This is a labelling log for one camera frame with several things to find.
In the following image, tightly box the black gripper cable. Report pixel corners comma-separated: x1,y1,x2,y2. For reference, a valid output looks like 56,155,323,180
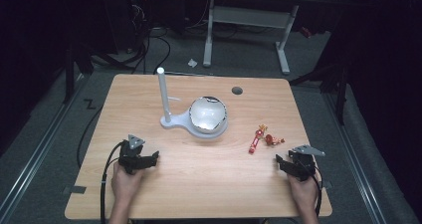
308,163,323,218
100,140,124,224

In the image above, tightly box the person's right hand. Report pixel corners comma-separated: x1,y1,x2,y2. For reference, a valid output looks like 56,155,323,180
286,173,320,213

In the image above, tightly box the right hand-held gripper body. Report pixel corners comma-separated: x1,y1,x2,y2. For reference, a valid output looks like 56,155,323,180
287,144,326,182

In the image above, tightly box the shiny silver bowl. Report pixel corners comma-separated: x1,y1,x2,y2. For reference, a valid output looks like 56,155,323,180
188,96,229,134

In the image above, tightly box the red and gold ornament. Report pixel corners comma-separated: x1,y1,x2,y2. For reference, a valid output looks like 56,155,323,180
248,123,287,155

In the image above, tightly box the metal floor rail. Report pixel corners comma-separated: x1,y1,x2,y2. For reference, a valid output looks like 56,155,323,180
0,74,88,224
321,92,388,224

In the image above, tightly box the white-legged wooden desk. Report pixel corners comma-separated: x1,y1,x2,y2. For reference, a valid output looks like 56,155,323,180
202,0,342,76

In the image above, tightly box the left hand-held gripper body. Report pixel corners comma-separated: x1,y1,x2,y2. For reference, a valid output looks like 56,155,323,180
117,133,154,176

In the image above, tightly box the small red object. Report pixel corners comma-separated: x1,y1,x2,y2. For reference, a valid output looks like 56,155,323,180
299,26,314,39

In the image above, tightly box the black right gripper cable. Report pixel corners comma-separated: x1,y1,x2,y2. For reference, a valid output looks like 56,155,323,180
308,163,323,218

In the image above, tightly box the white stand with pole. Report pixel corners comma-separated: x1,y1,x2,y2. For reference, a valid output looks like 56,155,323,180
156,66,230,139

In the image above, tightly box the person's left hand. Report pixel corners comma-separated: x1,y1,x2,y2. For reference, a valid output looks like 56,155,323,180
110,161,146,203

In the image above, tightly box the bundle of black floor cables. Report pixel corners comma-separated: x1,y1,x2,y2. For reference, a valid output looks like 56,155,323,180
89,0,172,76

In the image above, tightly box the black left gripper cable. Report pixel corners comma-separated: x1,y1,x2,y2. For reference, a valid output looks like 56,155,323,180
100,140,124,224

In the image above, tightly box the thin black floor cable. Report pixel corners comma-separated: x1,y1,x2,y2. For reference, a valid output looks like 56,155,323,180
76,105,105,169

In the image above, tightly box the black metal stand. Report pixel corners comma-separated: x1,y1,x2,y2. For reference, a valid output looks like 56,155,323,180
62,38,96,105
288,48,351,126

